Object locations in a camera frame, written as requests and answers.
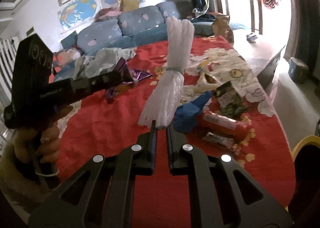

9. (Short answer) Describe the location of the purple foil wrapper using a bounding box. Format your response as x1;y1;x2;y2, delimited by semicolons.
105;58;152;104

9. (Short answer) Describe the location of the white foam net bundle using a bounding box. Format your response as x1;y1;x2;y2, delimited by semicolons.
138;17;194;129

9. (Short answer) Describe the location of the yellow rimmed trash bin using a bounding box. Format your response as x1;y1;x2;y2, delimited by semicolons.
287;135;319;216

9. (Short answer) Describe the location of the person's left hand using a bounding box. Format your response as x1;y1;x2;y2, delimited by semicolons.
12;105;62;177

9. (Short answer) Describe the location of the light blue crumpled cloth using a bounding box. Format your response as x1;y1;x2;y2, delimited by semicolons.
73;47;136;80

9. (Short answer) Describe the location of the small dark candy wrapper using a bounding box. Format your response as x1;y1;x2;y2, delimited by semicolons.
203;132;235;149

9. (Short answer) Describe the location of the red cylindrical snack package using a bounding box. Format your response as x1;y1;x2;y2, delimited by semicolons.
197;111;250;141

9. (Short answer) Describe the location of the world map poster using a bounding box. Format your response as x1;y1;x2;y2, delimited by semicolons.
57;0;100;33

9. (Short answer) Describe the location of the pink clothes pile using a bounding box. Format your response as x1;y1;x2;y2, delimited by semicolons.
94;7;122;22

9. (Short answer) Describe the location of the blue crumpled wrapper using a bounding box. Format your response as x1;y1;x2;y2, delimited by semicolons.
172;91;213;133

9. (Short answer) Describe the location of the blue floral sofa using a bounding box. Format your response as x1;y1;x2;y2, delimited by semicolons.
53;1;249;78

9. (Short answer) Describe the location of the red floral tablecloth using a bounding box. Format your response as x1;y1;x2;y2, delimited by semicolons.
57;38;295;227

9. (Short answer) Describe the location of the dark green snack bag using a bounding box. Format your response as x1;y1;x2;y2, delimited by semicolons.
214;81;247;119

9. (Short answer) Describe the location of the yellow cushion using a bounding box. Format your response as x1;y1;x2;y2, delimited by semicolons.
120;0;140;13

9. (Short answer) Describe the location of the gold foil wrapper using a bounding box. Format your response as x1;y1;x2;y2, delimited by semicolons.
197;72;222;89

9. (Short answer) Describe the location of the small blue stool bin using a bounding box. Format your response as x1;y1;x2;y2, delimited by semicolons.
288;57;309;84

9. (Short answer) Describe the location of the dark coffee table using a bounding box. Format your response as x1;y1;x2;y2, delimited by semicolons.
233;29;286;89

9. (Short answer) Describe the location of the brown paper bag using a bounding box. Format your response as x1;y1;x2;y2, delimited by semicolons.
212;15;234;43

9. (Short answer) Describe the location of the small blue object on table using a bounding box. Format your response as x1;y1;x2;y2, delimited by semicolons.
246;32;258;43

